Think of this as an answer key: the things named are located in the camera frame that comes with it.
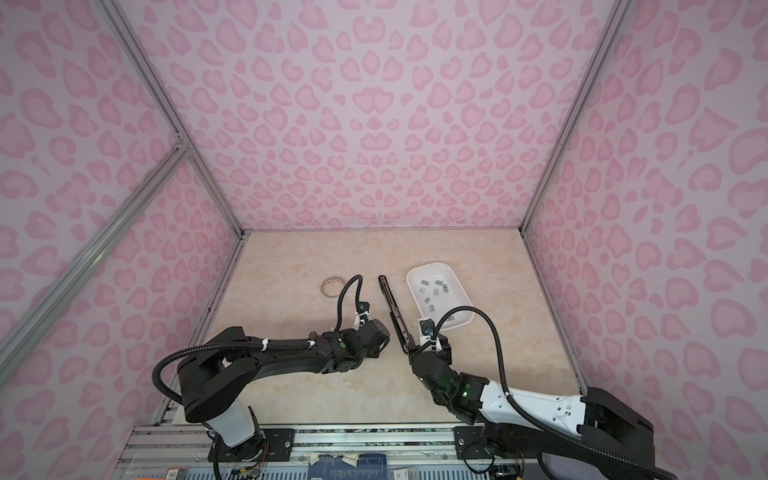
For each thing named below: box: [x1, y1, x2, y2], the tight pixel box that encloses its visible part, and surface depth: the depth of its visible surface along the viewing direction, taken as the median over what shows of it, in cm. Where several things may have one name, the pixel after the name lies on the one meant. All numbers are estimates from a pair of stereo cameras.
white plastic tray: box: [407, 262, 474, 331], surface depth 103 cm
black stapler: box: [378, 275, 418, 354], surface depth 97 cm
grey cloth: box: [541, 452, 607, 480], surface depth 68 cm
